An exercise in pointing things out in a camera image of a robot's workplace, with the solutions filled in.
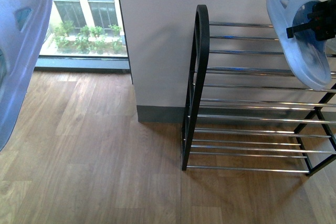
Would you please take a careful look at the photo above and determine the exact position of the light blue slipper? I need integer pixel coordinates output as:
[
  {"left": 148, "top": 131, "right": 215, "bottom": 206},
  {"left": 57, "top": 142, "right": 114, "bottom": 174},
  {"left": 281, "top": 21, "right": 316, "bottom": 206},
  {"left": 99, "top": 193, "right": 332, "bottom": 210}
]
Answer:
[
  {"left": 1, "top": 0, "right": 53, "bottom": 148},
  {"left": 266, "top": 0, "right": 331, "bottom": 91}
]

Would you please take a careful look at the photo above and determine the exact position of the black metal shoe rack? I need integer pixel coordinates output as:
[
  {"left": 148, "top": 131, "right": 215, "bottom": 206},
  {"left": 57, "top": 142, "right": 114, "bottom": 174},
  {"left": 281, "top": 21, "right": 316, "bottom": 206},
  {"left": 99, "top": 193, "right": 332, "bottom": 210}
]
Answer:
[{"left": 182, "top": 5, "right": 335, "bottom": 176}]

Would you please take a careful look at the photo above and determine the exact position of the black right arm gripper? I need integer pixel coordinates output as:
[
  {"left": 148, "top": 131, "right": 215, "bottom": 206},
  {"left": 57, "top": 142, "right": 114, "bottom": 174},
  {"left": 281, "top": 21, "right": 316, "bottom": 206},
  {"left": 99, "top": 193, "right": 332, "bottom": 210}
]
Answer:
[{"left": 286, "top": 0, "right": 335, "bottom": 41}]

